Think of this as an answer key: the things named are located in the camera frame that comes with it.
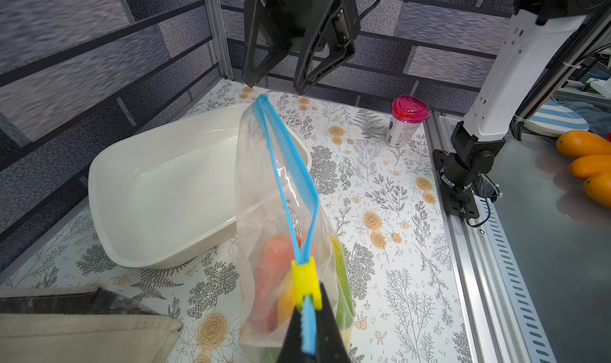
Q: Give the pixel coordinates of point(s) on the beige canvas tote bag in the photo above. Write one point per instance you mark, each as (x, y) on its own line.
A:
(86, 324)

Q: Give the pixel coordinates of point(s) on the orange mango outside middle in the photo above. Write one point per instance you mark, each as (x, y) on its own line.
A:
(587, 166)

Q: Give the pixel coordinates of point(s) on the pink lidded container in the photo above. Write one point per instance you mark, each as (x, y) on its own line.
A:
(407, 115)

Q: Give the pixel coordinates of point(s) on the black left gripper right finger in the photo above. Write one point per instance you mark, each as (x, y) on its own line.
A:
(329, 344)

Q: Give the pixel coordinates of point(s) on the left aluminium frame post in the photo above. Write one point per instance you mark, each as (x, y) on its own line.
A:
(216, 22)

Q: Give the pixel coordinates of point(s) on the orange mango outside lower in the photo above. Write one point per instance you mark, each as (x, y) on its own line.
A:
(598, 188)

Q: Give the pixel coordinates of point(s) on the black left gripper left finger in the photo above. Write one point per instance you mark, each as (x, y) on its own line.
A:
(291, 351)

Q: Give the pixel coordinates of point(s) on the orange mango outside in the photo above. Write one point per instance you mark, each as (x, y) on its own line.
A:
(587, 166)
(598, 188)
(577, 143)

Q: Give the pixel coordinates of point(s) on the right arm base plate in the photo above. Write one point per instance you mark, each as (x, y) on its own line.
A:
(458, 186)

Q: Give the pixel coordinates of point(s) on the striped round plate outside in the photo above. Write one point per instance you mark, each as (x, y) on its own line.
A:
(554, 120)

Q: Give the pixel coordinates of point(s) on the clear zip-top bag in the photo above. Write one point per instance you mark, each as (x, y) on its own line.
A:
(296, 300)

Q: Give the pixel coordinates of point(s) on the green mango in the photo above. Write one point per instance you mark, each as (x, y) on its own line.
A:
(345, 312)

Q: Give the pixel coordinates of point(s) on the white serving dish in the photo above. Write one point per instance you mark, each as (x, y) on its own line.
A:
(162, 197)

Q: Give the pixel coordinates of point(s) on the orange mango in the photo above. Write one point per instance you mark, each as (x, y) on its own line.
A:
(286, 301)

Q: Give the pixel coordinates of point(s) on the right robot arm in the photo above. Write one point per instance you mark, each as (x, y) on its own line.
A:
(536, 31)

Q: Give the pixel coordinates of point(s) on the red mango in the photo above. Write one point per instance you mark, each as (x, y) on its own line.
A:
(275, 263)

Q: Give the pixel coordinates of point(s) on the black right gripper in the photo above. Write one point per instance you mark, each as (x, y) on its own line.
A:
(305, 5)

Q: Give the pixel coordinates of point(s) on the aluminium front rail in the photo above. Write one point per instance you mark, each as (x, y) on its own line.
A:
(504, 256)

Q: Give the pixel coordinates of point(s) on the orange mango outside upper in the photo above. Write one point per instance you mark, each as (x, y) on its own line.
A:
(577, 143)

